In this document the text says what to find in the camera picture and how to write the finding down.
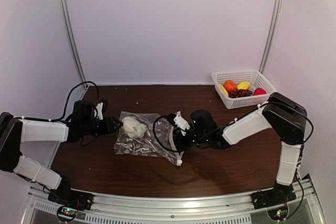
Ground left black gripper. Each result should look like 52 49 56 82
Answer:
81 115 123 135

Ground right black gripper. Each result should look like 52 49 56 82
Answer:
165 125 209 152

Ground white fake garlic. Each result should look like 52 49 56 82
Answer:
122 116 147 138

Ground clear zip top bag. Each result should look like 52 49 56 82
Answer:
114 111 183 166

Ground yellow fake banana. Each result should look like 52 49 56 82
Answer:
219 84 229 97

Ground purple fake grapes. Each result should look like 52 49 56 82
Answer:
228 89 253 98

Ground orange fake fruit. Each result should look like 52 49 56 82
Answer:
223 80 237 93

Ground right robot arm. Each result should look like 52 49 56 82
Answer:
167 92 310 204

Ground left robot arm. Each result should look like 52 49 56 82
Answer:
1 100 123 205

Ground white plastic basket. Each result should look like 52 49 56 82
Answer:
211 70 276 109

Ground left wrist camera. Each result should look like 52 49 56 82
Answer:
94 99 108 120

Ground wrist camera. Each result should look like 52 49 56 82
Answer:
94 99 108 120
167 111 191 136

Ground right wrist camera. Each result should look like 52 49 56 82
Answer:
167 111 191 136

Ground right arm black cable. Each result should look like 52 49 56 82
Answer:
152 115 184 153

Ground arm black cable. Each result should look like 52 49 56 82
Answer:
13 81 100 122
152 115 184 153

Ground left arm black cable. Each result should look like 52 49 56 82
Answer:
13 81 100 122

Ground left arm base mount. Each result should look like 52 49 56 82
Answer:
48 186 93 211

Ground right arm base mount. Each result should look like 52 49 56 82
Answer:
251 188 297 209

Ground aluminium front rail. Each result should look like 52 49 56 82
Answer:
19 179 327 223

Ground left aluminium wall post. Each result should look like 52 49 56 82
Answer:
60 0 86 82

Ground aluminium wall post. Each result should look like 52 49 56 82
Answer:
60 0 86 82
258 0 283 73

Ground right aluminium wall post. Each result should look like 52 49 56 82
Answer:
258 0 283 73

